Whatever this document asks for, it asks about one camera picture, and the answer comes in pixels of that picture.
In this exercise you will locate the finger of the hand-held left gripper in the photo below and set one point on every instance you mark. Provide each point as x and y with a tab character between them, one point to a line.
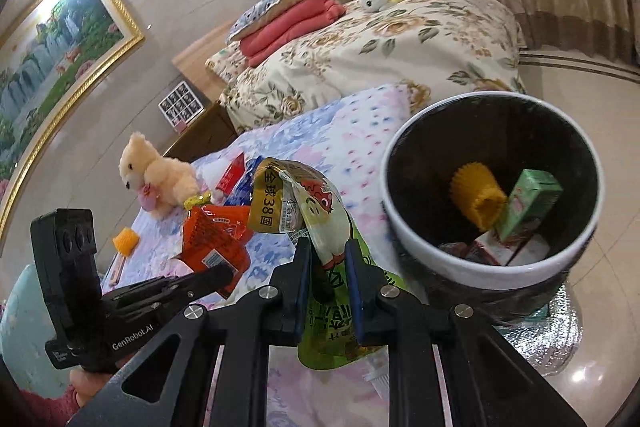
140	289
210	281

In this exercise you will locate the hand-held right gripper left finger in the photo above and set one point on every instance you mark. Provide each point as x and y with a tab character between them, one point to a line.
300	277

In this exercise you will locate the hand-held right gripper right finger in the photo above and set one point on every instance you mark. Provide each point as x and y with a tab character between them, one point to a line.
354	277

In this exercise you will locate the red orange snack bag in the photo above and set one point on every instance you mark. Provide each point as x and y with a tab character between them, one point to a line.
215	247

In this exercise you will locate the green snack pouch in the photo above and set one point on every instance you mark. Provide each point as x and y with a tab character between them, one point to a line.
330	227

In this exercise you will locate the black trash bin white rim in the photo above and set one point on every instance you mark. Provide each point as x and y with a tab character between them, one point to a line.
415	252

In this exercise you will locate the small yellow wrapper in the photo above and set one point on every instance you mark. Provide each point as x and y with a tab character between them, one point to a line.
197	201

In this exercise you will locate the blue wrapper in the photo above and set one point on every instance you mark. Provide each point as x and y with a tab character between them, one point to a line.
246	189

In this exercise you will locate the red white wrapper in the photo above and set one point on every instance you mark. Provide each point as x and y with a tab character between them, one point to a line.
231	172

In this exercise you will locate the red white carton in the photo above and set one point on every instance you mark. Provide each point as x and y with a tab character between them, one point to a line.
492	249

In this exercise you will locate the yellow foam fruit net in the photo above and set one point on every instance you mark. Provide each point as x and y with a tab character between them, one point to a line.
475	197

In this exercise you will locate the green carton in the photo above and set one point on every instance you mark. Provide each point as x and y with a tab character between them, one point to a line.
530	207

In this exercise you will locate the person's left forearm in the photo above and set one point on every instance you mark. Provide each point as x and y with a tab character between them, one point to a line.
40	412

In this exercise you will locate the person's left hand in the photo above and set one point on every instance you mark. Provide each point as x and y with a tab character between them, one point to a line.
85	387

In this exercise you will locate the orange foam fruit net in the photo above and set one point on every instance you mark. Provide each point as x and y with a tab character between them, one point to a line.
125	240

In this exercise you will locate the teal cushion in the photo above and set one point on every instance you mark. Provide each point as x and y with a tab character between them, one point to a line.
25	322

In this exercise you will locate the cream teddy bear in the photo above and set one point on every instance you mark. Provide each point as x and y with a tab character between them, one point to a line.
165	177

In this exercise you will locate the wooden nightstand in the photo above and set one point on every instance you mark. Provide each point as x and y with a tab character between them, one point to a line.
205	137

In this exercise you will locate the teal printed box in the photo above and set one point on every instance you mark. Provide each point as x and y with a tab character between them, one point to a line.
540	313

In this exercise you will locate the silver foil mat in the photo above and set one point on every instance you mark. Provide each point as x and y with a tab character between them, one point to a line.
550	342

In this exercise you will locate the gold framed landscape painting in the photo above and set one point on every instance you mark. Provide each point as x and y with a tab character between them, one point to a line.
50	57

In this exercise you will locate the floral pillow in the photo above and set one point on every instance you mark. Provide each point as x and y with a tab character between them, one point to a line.
227	62

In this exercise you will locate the wooden headboard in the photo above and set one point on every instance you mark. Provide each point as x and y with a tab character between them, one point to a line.
200	57

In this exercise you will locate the bed with floral cover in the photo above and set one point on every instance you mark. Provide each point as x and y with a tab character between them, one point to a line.
375	47

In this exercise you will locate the folded red blanket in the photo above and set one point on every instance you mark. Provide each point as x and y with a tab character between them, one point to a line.
285	27

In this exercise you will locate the blue flowered pillow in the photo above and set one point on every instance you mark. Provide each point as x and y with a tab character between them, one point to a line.
260	9

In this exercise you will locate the black white photo frame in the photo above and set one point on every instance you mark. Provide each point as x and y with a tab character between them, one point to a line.
180	104

